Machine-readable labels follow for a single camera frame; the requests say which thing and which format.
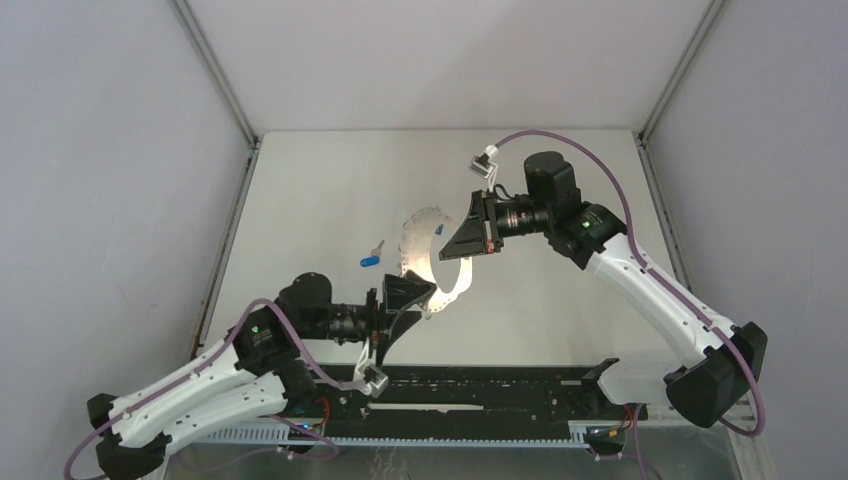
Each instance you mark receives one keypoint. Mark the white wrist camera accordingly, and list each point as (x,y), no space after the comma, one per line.
(368,378)
(484,166)

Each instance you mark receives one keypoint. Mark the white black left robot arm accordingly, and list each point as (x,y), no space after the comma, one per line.
(262,366)

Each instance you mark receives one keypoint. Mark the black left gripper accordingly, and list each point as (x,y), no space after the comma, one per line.
(399,294)

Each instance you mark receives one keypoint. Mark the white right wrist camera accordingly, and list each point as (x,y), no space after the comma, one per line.
(484,166)

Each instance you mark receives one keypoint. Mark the silver key with blue head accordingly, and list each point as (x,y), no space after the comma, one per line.
(374,257)

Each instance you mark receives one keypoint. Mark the aluminium frame rail right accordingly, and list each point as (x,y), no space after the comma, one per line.
(654,135)

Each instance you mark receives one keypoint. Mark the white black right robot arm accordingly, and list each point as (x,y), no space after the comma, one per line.
(716,359)

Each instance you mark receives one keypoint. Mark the aluminium frame rail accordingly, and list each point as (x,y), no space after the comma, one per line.
(654,135)
(232,140)

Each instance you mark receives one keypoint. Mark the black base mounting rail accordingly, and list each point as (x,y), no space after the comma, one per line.
(490,406)

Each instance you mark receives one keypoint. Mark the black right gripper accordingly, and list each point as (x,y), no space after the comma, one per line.
(479,232)

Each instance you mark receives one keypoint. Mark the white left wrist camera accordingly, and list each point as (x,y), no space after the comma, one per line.
(368,378)

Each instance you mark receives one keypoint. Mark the aluminium frame rail left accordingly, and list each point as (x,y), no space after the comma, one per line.
(232,140)

